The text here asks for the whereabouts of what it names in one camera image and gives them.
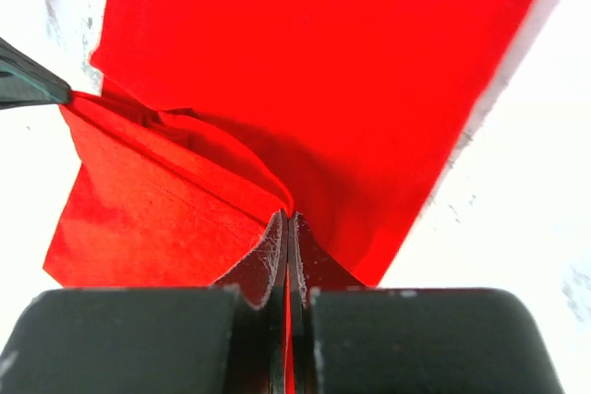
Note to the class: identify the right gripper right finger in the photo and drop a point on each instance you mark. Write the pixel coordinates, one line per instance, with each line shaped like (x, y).
(349, 338)

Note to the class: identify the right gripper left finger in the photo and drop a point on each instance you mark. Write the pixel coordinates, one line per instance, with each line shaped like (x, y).
(223, 338)

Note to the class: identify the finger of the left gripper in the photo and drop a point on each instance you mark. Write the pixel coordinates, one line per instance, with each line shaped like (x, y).
(24, 82)

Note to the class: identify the red t-shirt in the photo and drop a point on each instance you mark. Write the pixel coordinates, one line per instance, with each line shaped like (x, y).
(215, 114)

